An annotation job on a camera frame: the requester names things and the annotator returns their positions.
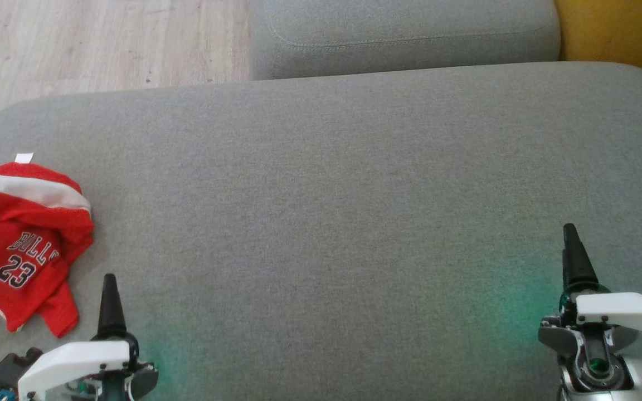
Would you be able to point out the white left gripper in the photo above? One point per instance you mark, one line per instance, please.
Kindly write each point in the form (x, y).
(70, 365)

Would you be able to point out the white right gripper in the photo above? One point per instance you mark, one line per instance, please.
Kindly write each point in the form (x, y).
(616, 309)

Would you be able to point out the red Bulls 23 jersey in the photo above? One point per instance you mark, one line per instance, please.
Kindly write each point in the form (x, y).
(25, 223)

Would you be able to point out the large grey sofa seat cushion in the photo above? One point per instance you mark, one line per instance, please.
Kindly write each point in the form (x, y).
(321, 223)

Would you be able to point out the yellow sofa backrest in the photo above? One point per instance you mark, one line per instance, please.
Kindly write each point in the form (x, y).
(622, 33)

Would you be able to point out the small grey sofa seat cushion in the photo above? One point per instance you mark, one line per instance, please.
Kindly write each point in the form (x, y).
(399, 39)

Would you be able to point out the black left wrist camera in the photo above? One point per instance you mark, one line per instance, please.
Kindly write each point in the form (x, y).
(11, 370)

